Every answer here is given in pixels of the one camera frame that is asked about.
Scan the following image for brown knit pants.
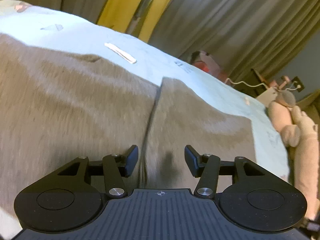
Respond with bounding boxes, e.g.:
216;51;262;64
1;35;255;214

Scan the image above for pink plush toy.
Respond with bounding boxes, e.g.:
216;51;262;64
267;90;319;220

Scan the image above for red pink bag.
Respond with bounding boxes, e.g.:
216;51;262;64
189;50;228;82

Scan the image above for grey curtain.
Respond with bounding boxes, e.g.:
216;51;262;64
18;0;319;79

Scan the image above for light blue bed sheet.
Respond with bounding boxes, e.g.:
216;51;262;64
0;0;292;240

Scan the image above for yellow curtain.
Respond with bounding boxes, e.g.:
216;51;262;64
97;0;170;43

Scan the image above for white cable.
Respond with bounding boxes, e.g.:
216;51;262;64
223;77;303;92

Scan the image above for wall power socket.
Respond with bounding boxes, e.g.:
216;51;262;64
291;76;305;93

